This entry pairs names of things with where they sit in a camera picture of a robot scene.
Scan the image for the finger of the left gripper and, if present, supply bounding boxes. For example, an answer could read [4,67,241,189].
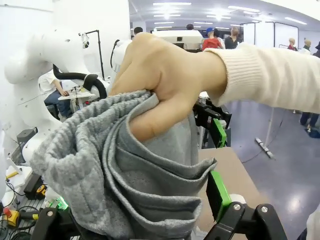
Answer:
[193,98,233,149]

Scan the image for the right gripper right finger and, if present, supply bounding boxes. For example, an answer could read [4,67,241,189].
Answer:
[203,170,288,240]

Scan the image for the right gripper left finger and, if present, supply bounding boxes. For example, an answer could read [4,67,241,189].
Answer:
[30,196,83,240]

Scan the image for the grey training pants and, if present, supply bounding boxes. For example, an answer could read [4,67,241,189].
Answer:
[29,89,218,240]

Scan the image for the person's right forearm cream sleeve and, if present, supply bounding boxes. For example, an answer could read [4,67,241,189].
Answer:
[203,41,320,115]

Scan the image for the person's right hand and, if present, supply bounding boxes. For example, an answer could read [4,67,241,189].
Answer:
[106,31,229,142]

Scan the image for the yellow tape measure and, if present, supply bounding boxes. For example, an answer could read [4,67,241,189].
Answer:
[35,184,48,196]

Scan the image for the yellow emergency stop box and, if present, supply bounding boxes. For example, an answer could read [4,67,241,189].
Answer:
[0,206,21,228]

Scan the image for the black equipment box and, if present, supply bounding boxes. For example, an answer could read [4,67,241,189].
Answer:
[23,172,44,200]

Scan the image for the white rack foot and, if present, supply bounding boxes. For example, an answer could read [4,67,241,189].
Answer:
[254,137,275,159]

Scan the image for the white rack pole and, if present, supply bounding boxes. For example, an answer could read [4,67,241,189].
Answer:
[264,107,276,148]

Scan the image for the person's torso cream cardigan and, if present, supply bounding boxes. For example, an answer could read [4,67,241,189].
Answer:
[297,212,320,240]

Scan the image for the bystander in blue jeans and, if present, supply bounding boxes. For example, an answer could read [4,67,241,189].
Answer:
[299,111,320,138]

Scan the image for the bystander red shirt blue cap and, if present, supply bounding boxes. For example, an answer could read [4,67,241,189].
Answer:
[201,26,226,52]

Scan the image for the grey plastic stool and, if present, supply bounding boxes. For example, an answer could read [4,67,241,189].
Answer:
[16,127,39,161]

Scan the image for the bystander in black top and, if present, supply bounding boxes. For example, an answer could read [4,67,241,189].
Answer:
[224,26,244,50]

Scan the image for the white partition panel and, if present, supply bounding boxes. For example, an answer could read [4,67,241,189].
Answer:
[243,21,300,49]

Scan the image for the white machine cabinet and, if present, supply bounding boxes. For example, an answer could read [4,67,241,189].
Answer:
[151,29,204,51]

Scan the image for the blond mannequin red top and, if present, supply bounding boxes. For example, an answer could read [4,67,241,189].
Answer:
[287,37,299,51]

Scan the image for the blond mannequin light top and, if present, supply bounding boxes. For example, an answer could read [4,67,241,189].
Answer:
[299,38,313,55]

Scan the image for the small white desk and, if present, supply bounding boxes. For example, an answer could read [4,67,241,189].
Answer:
[57,86,97,111]

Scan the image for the seated man white shirt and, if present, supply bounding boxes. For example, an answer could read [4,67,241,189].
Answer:
[38,69,72,118]

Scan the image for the black tripod stand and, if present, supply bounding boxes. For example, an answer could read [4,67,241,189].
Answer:
[78,29,106,79]

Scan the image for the thin black floor cable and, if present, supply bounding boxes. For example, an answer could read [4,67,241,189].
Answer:
[241,149,261,164]

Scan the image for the black corrugated cable conduit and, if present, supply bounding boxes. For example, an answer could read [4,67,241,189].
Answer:
[51,63,109,99]

